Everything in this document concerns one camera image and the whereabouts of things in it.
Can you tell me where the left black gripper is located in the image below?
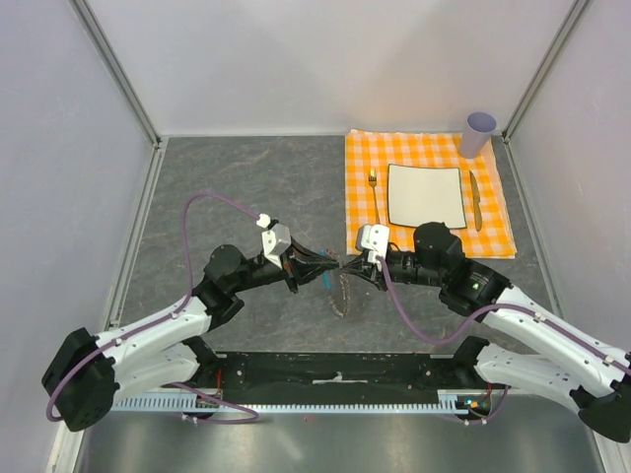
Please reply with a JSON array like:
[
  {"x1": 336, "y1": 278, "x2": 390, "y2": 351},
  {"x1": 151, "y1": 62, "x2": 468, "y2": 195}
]
[{"x1": 232, "y1": 236, "x2": 339, "y2": 294}]

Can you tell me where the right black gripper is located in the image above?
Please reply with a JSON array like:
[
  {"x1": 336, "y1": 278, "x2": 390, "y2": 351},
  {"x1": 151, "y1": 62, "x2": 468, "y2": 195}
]
[{"x1": 341, "y1": 247, "x2": 444, "y2": 293}]

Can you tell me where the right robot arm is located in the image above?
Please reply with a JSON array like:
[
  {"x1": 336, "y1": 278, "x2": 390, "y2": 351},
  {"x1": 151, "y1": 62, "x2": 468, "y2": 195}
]
[{"x1": 342, "y1": 223, "x2": 630, "y2": 443}]

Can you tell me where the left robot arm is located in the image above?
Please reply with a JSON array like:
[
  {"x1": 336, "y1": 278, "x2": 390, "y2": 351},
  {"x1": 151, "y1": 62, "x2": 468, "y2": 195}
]
[{"x1": 41, "y1": 233, "x2": 339, "y2": 432}]

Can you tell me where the white square plate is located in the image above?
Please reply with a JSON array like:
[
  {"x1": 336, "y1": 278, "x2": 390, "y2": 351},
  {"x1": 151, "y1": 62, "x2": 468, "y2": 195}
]
[{"x1": 387, "y1": 165, "x2": 466, "y2": 230}]

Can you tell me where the orange checkered cloth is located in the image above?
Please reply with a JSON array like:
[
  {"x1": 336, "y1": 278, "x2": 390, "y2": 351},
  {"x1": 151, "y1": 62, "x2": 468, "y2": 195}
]
[{"x1": 345, "y1": 130, "x2": 517, "y2": 259}]

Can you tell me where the gold knife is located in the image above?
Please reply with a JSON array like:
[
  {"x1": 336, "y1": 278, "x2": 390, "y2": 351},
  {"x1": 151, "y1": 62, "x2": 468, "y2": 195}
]
[{"x1": 469, "y1": 171, "x2": 483, "y2": 233}]

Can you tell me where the lilac cup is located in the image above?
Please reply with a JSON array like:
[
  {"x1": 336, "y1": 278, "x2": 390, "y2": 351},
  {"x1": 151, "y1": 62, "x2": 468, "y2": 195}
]
[{"x1": 458, "y1": 111, "x2": 497, "y2": 160}]

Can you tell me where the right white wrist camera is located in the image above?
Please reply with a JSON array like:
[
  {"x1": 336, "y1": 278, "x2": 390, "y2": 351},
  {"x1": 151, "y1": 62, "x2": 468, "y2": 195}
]
[{"x1": 356, "y1": 224, "x2": 390, "y2": 271}]

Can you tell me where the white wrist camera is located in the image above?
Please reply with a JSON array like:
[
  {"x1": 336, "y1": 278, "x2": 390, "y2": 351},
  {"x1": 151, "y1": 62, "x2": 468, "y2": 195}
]
[
  {"x1": 356, "y1": 224, "x2": 390, "y2": 271},
  {"x1": 256, "y1": 213, "x2": 292, "y2": 269}
]

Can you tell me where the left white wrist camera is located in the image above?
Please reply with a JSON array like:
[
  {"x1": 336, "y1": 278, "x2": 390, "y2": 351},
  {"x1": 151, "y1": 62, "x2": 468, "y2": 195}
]
[{"x1": 256, "y1": 213, "x2": 292, "y2": 269}]

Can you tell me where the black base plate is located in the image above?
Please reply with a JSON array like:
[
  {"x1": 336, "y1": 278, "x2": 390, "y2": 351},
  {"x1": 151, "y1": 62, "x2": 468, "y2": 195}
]
[{"x1": 183, "y1": 336, "x2": 486, "y2": 406}]

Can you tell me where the grey cable duct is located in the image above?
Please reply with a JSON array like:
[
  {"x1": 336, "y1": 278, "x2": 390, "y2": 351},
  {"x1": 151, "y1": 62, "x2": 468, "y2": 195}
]
[{"x1": 111, "y1": 389, "x2": 490, "y2": 415}]

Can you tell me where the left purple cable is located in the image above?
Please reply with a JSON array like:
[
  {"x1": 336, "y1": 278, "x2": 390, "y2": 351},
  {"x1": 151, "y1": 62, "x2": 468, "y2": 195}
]
[{"x1": 45, "y1": 192, "x2": 262, "y2": 424}]

